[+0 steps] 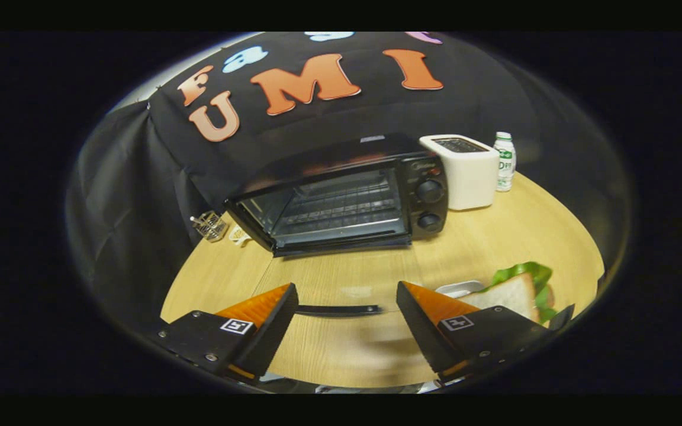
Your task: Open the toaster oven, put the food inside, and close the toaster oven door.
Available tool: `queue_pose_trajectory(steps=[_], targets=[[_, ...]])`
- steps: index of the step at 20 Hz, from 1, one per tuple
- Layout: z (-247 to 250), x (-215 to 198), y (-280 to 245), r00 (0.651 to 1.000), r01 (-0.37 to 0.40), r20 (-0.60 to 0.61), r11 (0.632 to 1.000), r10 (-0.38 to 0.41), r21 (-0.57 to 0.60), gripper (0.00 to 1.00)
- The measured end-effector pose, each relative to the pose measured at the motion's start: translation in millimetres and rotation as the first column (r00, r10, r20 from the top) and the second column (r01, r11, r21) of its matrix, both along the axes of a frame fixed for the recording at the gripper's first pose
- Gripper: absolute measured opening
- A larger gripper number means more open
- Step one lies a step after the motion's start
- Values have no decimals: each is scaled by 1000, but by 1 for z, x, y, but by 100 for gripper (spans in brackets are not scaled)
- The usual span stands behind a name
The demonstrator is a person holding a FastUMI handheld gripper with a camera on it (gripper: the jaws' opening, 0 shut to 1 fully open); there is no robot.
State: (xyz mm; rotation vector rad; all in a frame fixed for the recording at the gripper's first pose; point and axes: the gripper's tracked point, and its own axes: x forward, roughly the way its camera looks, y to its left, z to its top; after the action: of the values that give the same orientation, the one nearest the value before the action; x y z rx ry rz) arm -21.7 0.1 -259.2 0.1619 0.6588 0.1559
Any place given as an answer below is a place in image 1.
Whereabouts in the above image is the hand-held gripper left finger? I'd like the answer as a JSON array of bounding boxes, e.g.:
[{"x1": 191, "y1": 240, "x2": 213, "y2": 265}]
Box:
[{"x1": 152, "y1": 283, "x2": 299, "y2": 386}]

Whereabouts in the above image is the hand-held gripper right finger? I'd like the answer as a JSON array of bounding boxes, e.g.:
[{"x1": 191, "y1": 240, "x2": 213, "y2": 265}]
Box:
[{"x1": 396, "y1": 281, "x2": 555, "y2": 382}]

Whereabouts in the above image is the glass toaster oven door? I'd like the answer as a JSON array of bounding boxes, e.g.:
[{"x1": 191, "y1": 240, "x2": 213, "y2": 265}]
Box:
[{"x1": 255, "y1": 237, "x2": 436, "y2": 320}]

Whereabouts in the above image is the lettuce sandwich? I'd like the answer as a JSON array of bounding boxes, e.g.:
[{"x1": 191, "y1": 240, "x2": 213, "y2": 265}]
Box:
[{"x1": 474, "y1": 262, "x2": 556, "y2": 325}]

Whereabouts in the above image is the black toaster oven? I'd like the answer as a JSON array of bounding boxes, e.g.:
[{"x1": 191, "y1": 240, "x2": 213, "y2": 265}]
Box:
[{"x1": 226, "y1": 133, "x2": 449, "y2": 258}]

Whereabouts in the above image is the white pop-up toaster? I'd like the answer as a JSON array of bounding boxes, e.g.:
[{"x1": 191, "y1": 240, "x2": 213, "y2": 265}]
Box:
[{"x1": 419, "y1": 134, "x2": 500, "y2": 211}]

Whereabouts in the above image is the white plastic tray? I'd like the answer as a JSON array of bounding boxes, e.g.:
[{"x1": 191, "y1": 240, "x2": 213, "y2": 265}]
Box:
[{"x1": 436, "y1": 280, "x2": 485, "y2": 299}]

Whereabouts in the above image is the small white green-label bottle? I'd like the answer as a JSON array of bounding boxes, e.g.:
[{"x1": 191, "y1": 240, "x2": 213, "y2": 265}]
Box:
[{"x1": 493, "y1": 131, "x2": 517, "y2": 192}]

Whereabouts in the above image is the black backdrop cloth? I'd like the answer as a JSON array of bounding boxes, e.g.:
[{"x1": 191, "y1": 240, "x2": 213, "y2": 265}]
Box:
[{"x1": 66, "y1": 31, "x2": 632, "y2": 332}]

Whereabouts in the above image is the wire mesh basket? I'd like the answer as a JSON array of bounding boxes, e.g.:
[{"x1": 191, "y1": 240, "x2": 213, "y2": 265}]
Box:
[{"x1": 190, "y1": 210, "x2": 229, "y2": 243}]

